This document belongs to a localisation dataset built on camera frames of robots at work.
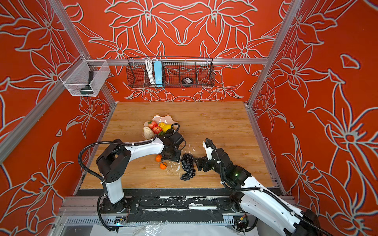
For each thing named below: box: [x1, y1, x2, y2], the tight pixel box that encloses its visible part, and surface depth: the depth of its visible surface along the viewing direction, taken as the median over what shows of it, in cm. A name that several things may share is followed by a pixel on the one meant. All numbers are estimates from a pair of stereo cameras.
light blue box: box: [153, 60, 163, 85], surface depth 91 cm
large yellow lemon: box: [162, 123, 172, 133], surface depth 99 cm
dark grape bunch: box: [180, 152, 196, 181], surface depth 84 cm
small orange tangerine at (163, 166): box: [159, 161, 168, 170], surface depth 87 cm
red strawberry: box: [147, 120, 158, 130], surface depth 100 cm
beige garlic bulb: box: [143, 126, 155, 140], surface depth 93 cm
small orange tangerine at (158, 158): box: [155, 154, 162, 163], surface depth 89 cm
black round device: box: [181, 77, 194, 85], surface depth 97 cm
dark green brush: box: [80, 70, 95, 95], surface depth 82 cm
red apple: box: [152, 125, 163, 135], surface depth 98 cm
